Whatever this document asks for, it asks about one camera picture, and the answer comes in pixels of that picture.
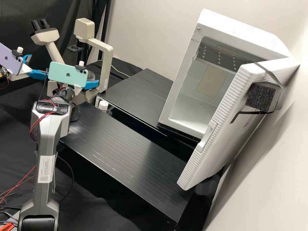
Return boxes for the white cable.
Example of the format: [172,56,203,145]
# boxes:
[111,65,131,78]

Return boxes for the cream microscope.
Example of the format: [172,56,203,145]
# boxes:
[30,18,114,107]

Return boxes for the incubator door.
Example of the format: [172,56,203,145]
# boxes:
[177,57,301,191]

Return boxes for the right wrist camera phone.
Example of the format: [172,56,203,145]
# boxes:
[47,60,90,88]

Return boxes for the wrist camera phone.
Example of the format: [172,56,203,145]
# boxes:
[47,60,90,88]
[0,43,25,75]

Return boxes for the black platform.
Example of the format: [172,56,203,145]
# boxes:
[57,103,196,231]
[96,79,169,132]
[130,68,174,97]

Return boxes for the left wrist camera phone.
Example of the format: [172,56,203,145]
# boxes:
[0,43,25,75]

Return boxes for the black cable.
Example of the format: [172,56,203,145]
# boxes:
[39,69,49,99]

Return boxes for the red wire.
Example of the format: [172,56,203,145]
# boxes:
[0,165,39,205]

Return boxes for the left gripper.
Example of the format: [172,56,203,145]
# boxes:
[10,55,50,81]

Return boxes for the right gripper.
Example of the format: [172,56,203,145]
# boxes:
[73,79,99,96]

